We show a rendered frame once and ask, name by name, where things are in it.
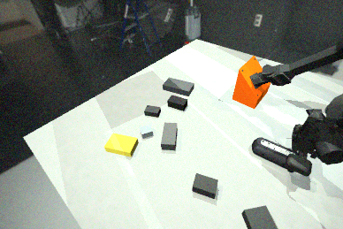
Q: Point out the yellow flat box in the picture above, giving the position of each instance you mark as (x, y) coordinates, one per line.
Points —
(121, 144)

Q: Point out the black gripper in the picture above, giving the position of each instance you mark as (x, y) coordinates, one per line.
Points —
(304, 146)

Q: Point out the small white block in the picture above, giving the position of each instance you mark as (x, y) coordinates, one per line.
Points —
(146, 131)

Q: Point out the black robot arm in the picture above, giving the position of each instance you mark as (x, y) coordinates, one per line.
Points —
(325, 132)

